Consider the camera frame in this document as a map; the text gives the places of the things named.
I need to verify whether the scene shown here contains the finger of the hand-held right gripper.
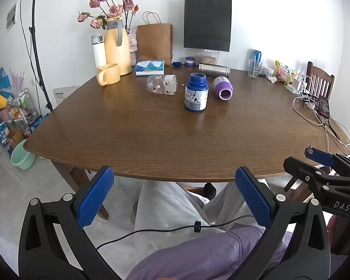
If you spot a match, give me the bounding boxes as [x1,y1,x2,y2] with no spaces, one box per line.
[283,156,350,188]
[304,147,350,179]

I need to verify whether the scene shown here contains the blue supplement bottle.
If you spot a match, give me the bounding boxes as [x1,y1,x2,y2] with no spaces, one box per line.
[184,73,209,112]

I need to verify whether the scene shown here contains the white charging cables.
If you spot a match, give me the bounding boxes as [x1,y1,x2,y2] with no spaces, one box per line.
[293,74,350,156]

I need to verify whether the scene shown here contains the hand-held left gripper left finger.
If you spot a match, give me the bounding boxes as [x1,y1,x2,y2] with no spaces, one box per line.
[18,165,120,280]

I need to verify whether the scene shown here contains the person's purple jacket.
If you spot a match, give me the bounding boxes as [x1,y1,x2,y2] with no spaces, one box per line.
[128,226,347,280]

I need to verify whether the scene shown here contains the wooden chair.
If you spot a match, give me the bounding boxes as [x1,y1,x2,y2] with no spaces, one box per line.
[305,61,335,102]

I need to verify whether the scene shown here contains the colourful snack packets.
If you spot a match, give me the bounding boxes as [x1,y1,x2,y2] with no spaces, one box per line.
[275,60,298,83]

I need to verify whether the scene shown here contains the cardboard box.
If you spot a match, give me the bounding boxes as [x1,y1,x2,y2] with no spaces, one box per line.
[6,128,25,149]

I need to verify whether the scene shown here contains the green plastic basin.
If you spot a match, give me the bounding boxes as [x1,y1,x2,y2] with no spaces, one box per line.
[10,138,37,170]

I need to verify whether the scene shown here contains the pink floral vase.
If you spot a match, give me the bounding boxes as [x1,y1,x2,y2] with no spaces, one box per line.
[127,28,139,66]

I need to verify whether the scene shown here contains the steel thermos flask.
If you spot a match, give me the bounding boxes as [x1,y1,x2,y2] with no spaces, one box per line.
[199,63,231,77]

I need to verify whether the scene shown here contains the white thermos bottle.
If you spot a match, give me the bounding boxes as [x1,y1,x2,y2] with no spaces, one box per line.
[91,34,107,69]

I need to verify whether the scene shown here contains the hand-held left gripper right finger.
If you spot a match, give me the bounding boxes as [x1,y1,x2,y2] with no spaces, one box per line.
[235,166,332,280]

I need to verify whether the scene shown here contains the blue tissue pack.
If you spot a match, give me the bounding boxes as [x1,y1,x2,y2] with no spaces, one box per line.
[135,60,165,77]

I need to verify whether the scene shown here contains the brown paper bag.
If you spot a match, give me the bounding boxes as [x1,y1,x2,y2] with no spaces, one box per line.
[137,11,173,62]

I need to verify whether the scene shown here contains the thin black cable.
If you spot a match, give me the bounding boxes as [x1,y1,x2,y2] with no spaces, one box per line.
[96,214,256,251]

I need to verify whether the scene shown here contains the purple bottle lying down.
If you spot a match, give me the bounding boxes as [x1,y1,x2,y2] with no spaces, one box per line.
[213,76,234,100]

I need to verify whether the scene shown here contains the yellow thermos jug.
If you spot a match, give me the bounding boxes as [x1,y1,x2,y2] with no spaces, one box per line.
[104,17,133,76]

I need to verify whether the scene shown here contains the white wall vent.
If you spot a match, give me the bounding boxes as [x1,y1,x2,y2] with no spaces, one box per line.
[6,3,18,32]

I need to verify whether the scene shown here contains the clear food container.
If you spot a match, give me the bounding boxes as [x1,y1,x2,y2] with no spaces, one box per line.
[200,49,220,65]

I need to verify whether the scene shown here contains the black light stand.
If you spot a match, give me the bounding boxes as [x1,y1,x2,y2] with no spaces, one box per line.
[13,0,53,113]

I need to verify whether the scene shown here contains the white power strip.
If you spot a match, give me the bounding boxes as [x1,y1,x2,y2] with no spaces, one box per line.
[286,77,308,95]

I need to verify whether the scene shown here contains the metal storage rack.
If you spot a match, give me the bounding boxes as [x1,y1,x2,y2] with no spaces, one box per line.
[6,87,40,140]

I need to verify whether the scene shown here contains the clear drinking glass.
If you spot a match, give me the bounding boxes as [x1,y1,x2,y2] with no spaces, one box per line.
[248,59,263,79]

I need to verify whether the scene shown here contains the yellow mug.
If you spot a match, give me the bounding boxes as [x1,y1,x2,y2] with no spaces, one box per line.
[97,63,121,86]

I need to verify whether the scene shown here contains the dried pink flowers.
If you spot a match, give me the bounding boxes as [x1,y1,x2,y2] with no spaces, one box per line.
[77,0,139,30]

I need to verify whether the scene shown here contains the black paper bag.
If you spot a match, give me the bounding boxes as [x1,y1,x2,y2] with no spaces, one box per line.
[183,0,232,52]

